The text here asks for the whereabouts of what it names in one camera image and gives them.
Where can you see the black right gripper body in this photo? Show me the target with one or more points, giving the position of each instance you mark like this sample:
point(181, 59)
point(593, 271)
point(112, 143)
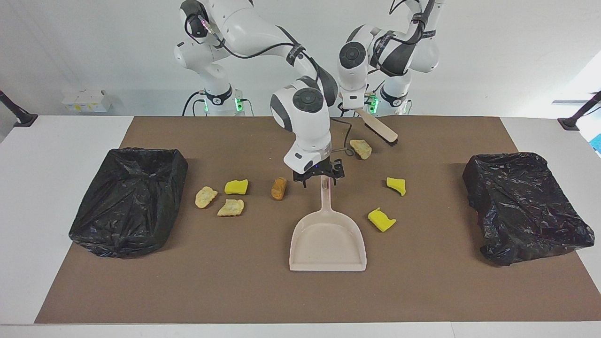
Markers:
point(317, 171)

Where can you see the tan sponge chunk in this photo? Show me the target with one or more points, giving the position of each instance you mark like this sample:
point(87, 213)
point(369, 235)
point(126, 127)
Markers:
point(361, 149)

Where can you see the yellow sponge piece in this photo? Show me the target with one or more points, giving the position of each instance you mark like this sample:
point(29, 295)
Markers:
point(381, 221)
point(396, 185)
point(236, 187)

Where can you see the beige plastic dustpan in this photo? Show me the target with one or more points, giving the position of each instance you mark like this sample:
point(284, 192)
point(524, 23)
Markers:
point(328, 244)

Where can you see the beige hand brush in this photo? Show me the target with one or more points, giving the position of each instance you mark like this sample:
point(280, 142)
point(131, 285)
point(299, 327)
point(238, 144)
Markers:
point(378, 126)

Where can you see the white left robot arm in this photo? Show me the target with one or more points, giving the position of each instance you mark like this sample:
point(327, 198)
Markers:
point(352, 56)

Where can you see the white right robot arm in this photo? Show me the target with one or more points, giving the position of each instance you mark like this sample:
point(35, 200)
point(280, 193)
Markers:
point(305, 112)

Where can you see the bin with black bag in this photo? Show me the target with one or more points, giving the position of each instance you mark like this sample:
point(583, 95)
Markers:
point(526, 206)
point(127, 206)

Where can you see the brown peanut-shaped piece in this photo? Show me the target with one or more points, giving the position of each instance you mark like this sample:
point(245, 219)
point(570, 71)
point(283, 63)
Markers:
point(279, 188)

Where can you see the pale crumpled chip piece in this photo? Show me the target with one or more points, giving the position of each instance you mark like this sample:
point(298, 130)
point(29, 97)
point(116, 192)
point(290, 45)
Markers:
point(231, 208)
point(205, 197)

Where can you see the brown table mat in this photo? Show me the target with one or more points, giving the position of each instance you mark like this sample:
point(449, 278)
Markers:
point(235, 281)

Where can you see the white cardboard box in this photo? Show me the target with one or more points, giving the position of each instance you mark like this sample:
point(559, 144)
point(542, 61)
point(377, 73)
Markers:
point(84, 101)

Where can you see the blue object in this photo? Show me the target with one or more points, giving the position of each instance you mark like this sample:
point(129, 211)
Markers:
point(598, 143)

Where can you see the black camera stand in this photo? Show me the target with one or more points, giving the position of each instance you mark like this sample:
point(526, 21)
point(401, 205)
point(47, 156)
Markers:
point(23, 118)
point(570, 123)

